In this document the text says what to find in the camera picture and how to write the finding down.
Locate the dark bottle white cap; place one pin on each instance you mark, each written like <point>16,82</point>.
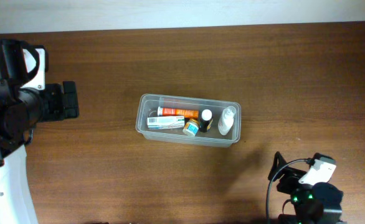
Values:
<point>205,120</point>

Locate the white green Panadol box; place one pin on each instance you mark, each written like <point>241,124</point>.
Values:
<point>166,122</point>

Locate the gold lid balm jar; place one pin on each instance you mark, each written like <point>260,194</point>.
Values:
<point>191,127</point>

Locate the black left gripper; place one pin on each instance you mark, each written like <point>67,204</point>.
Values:
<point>69,99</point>

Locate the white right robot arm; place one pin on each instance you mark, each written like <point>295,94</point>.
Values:
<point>318,204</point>

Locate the orange tablet tube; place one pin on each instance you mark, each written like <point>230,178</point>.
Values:
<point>191,114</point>

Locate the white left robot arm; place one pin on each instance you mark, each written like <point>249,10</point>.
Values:
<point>25,100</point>

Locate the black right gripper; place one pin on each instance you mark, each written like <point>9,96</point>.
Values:
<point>290,175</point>

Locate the white spray bottle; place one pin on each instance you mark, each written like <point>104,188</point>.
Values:
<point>226,120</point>

